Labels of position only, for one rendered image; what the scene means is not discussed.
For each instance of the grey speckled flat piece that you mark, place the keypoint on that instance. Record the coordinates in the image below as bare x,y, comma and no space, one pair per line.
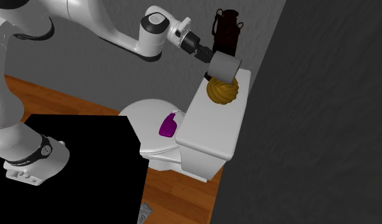
145,213

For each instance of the black robot stand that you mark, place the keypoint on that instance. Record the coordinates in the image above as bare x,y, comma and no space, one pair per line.
94,173

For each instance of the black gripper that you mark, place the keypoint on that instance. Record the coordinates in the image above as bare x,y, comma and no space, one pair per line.
190,42

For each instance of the white toilet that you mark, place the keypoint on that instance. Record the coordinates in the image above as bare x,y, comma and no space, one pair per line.
209,130

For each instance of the purple spray bottle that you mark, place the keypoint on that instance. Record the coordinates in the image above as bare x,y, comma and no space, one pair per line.
168,127

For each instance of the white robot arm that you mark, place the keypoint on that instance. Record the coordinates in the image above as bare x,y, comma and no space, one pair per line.
85,12

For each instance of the yellow spiral ball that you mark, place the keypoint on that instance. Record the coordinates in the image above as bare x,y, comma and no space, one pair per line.
222,92

